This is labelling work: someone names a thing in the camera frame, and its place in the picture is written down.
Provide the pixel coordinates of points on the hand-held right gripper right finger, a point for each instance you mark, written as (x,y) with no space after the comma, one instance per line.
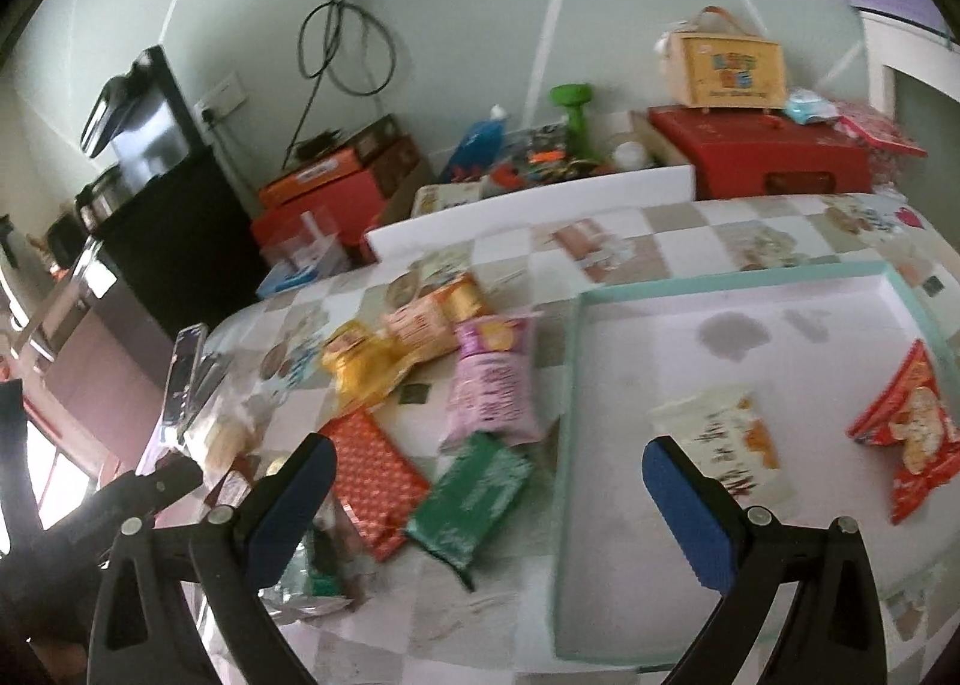
(686,520)

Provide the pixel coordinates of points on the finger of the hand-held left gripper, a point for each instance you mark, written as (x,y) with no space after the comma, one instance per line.
(161,488)

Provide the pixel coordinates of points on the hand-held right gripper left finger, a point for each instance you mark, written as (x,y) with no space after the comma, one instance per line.
(292,512)

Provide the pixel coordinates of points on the dark green snack packet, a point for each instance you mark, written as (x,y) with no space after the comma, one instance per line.
(330,580)

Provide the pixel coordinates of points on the red brown biscuit packet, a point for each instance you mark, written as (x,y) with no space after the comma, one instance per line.
(375,482)

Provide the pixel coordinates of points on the white snack packet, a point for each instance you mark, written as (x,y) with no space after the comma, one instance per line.
(720,430)

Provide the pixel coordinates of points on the teal rimmed white tray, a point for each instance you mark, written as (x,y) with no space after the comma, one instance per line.
(675,355)

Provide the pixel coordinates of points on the yellow cake packet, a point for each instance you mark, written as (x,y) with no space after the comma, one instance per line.
(364,366)

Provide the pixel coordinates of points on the pink swiss roll packet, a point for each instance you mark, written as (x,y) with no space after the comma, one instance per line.
(491,385)

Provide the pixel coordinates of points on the peach swiss roll packet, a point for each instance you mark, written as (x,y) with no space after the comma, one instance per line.
(435,314)

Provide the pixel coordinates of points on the red snack packet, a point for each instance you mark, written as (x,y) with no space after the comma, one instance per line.
(911,422)

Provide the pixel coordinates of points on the black cabinet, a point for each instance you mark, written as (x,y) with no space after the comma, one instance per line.
(180,242)

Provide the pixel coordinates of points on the clear plastic container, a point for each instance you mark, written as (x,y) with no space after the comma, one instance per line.
(300,257)

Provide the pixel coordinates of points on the red gift box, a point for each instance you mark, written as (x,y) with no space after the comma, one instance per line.
(330,212)

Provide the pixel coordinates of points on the orange flat box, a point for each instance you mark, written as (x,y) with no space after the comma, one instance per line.
(311,177)

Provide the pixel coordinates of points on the white board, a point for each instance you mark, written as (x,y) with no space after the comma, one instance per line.
(525,216)

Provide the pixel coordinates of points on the cream snack box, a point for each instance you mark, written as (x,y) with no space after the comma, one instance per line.
(446,199)

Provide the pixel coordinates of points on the black water dispenser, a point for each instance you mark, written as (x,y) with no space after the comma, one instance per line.
(142,123)

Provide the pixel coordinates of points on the brown cardboard box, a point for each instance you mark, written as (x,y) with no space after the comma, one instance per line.
(386,156)

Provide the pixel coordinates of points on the white round bottle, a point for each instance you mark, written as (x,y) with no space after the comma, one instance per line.
(630,154)

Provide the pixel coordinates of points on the large red box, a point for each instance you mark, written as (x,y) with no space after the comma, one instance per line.
(757,153)

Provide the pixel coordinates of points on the pile of small toys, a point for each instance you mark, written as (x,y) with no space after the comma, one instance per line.
(540,156)

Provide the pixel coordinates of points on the blue liquid bottle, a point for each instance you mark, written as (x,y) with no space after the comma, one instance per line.
(476,145)

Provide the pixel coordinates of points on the green dumbbell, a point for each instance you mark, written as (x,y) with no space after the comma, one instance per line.
(576,119)

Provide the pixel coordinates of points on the light blue toy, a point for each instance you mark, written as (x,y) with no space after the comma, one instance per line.
(808,108)

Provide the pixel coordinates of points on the pink printed bag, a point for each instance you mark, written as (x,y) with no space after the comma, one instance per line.
(881,130)

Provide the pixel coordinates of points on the white wall socket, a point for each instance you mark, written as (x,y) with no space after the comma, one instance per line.
(221,99)

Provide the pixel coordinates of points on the white door frame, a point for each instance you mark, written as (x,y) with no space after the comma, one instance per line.
(900,78)

